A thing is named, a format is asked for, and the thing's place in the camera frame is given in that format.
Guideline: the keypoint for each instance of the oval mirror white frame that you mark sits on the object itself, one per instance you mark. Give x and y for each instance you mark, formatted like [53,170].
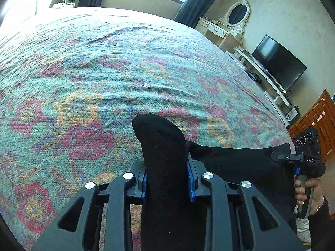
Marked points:
[237,16]

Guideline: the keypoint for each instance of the right hand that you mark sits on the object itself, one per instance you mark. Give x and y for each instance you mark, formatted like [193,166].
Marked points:
[317,199]

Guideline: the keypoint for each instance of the white tv stand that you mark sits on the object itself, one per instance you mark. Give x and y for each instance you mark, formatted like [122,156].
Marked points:
[270,90]

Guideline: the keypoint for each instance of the black flat television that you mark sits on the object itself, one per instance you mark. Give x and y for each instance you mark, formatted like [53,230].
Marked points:
[281,65]

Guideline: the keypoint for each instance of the dark sleeved right forearm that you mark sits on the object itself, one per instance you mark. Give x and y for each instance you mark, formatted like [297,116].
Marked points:
[321,228]

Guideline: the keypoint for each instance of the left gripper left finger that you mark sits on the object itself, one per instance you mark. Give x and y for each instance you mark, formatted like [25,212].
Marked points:
[137,192]

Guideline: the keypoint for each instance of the black pants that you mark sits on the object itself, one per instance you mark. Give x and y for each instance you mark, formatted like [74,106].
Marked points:
[169,219]

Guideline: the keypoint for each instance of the white vanity dresser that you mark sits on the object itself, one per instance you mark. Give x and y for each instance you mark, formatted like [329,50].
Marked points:
[223,37]

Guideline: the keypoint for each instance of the wooden cabinet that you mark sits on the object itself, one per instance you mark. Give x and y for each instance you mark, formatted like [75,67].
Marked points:
[321,117]

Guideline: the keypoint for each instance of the black router box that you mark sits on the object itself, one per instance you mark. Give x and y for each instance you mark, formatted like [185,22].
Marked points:
[293,114]

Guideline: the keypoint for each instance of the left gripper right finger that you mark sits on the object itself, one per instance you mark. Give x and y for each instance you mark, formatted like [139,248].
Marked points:
[198,192]

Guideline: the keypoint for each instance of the floral bedspread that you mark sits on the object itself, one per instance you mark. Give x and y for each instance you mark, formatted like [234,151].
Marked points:
[72,80]

